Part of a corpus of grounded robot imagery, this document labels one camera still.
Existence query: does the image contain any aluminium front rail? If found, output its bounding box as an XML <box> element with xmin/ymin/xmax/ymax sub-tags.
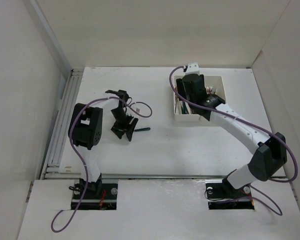
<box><xmin>40</xmin><ymin>172</ymin><xmax>224</xmax><ymax>180</ymax></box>

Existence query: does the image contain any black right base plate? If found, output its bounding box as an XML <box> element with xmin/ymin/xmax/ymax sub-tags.
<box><xmin>204</xmin><ymin>179</ymin><xmax>255</xmax><ymax>210</ymax></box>

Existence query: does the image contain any rose gold fork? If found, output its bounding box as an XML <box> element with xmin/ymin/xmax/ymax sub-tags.
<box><xmin>206</xmin><ymin>86</ymin><xmax>212</xmax><ymax>94</ymax></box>

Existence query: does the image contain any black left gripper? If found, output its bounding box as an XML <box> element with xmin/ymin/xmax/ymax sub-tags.
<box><xmin>110</xmin><ymin>108</ymin><xmax>137</xmax><ymax>141</ymax></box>

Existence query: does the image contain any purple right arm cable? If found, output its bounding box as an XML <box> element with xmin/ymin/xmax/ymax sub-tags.
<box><xmin>168</xmin><ymin>65</ymin><xmax>299</xmax><ymax>216</ymax></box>

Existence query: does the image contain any aluminium side rail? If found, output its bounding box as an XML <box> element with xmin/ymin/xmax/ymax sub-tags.
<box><xmin>38</xmin><ymin>68</ymin><xmax>84</xmax><ymax>180</ymax></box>

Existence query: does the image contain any green handled gold spoon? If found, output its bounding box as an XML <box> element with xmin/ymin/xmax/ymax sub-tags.
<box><xmin>134</xmin><ymin>127</ymin><xmax>151</xmax><ymax>132</ymax></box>

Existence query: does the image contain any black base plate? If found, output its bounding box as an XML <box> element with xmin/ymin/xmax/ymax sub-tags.
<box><xmin>204</xmin><ymin>179</ymin><xmax>255</xmax><ymax>210</ymax></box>
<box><xmin>68</xmin><ymin>182</ymin><xmax>118</xmax><ymax>211</ymax></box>

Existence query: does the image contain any silver fork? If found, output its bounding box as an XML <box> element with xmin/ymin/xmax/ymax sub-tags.
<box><xmin>210</xmin><ymin>86</ymin><xmax>217</xmax><ymax>94</ymax></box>

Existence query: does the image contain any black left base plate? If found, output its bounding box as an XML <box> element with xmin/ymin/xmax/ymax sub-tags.
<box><xmin>68</xmin><ymin>182</ymin><xmax>118</xmax><ymax>211</ymax></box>

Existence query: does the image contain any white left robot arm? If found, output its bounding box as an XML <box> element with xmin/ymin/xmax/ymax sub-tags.
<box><xmin>68</xmin><ymin>89</ymin><xmax>138</xmax><ymax>199</ymax></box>

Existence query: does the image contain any white plastic spoon bin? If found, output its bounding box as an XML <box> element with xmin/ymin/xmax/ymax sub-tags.
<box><xmin>173</xmin><ymin>93</ymin><xmax>201</xmax><ymax>122</ymax></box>

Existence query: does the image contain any white plastic spoon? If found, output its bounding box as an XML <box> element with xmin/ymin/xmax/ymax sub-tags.
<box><xmin>174</xmin><ymin>98</ymin><xmax>182</xmax><ymax>115</ymax></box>

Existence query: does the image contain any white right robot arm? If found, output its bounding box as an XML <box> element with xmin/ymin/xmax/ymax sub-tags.
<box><xmin>176</xmin><ymin>73</ymin><xmax>287</xmax><ymax>197</ymax></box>

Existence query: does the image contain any white plastic fork bin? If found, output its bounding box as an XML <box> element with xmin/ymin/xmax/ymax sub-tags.
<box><xmin>199</xmin><ymin>75</ymin><xmax>226</xmax><ymax>109</ymax></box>

